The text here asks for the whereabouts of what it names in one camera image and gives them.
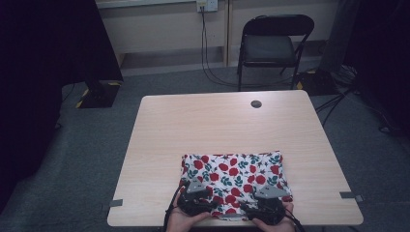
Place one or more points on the person's right hand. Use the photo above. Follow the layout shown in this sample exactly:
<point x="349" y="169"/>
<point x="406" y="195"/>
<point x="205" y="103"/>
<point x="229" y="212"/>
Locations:
<point x="280" y="228"/>

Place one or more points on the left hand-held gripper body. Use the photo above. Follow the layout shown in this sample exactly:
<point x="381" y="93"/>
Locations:
<point x="193" y="203"/>

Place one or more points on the beige wall counter unit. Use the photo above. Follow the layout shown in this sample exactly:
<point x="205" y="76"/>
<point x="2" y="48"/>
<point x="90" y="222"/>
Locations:
<point x="161" y="29"/>

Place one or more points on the person's left hand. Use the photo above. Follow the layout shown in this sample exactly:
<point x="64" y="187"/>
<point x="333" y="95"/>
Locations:
<point x="180" y="223"/>

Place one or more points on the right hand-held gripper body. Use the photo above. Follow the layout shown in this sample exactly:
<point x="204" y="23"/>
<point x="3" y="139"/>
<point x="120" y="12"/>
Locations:
<point x="267" y="209"/>

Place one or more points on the white wall outlet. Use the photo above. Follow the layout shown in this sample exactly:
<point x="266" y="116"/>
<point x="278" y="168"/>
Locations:
<point x="211" y="5"/>

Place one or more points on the black floor box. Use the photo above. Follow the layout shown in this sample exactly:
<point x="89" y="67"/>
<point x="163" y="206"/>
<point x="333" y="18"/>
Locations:
<point x="317" y="83"/>

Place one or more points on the large black curtain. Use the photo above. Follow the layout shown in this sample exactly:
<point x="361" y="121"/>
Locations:
<point x="38" y="64"/>

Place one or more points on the white rose print shirt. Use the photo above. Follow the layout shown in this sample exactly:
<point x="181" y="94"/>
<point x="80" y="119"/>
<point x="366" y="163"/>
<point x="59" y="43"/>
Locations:
<point x="235" y="170"/>

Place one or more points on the grey tape strip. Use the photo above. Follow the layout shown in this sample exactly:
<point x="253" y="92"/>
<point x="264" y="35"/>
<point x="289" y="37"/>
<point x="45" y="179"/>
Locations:
<point x="348" y="195"/>
<point x="116" y="203"/>

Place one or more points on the black folding chair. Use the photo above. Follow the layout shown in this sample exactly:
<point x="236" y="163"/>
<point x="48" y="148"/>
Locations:
<point x="267" y="48"/>

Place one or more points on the black stand base yellow tape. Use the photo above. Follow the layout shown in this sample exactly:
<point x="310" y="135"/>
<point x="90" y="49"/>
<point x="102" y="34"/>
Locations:
<point x="103" y="95"/>

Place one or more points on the grey curtain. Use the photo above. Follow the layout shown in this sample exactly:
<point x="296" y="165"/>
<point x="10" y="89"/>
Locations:
<point x="335" y="35"/>

